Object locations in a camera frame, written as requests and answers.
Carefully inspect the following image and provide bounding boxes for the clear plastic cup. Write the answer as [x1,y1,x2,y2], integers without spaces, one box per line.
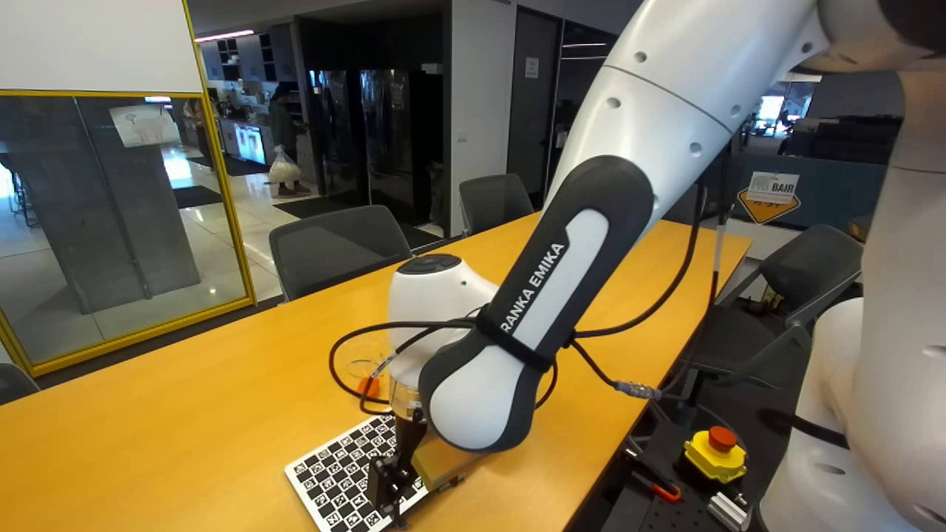
[339,354,391,406]

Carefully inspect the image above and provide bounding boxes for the yellow warning sign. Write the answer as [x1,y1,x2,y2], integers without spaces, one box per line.
[737,172,800,224]

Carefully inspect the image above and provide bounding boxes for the round orange block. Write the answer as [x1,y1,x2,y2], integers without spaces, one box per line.
[357,379,382,400]

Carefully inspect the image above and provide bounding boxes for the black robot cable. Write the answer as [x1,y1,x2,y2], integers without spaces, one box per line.
[326,115,750,418]

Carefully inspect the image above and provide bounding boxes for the orange handled tool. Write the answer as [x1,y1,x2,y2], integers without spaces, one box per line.
[629,466,682,506]

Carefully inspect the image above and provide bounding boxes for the yellow emergency stop button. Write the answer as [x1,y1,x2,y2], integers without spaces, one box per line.
[682,425,747,486]

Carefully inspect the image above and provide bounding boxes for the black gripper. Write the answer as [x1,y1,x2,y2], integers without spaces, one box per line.
[365,415,428,509]

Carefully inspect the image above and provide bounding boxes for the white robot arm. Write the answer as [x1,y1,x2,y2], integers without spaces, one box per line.
[411,0,946,532]

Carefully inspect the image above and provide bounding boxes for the checkered marker board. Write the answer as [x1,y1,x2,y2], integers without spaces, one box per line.
[283,415,395,532]

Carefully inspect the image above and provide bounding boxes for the grey office chair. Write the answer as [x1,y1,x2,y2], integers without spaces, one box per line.
[462,175,531,234]
[269,203,411,299]

